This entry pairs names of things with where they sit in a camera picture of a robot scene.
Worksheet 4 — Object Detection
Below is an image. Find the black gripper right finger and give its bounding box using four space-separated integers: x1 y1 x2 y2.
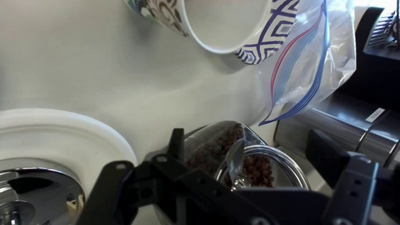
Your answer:
306 127 400 225

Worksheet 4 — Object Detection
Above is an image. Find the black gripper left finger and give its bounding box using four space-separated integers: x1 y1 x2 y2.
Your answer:
75 127 241 225

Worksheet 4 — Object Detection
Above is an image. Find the patterned paper cup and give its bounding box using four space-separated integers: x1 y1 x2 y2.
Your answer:
123 0 273 55

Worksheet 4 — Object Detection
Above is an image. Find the blue patterned paper bowl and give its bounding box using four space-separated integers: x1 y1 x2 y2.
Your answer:
235 0 302 66

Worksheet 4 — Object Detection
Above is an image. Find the white round plate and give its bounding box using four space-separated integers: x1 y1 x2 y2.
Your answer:
0 107 138 225

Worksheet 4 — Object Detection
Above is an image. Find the clear zip plastic bag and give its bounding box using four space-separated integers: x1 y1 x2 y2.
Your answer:
255 0 360 127

